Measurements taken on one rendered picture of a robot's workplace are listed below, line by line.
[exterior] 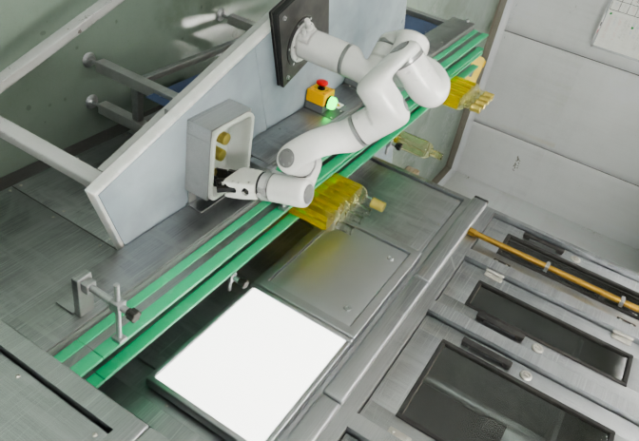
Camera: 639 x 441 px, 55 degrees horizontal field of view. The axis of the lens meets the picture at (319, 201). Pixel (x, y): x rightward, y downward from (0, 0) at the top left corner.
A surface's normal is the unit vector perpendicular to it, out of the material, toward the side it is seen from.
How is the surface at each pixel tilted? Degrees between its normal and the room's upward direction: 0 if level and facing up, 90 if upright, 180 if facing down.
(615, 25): 90
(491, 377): 90
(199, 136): 90
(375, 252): 90
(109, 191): 0
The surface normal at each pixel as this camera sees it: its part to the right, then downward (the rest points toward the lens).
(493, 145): -0.52, 0.44
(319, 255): 0.16, -0.80
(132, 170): 0.84, 0.41
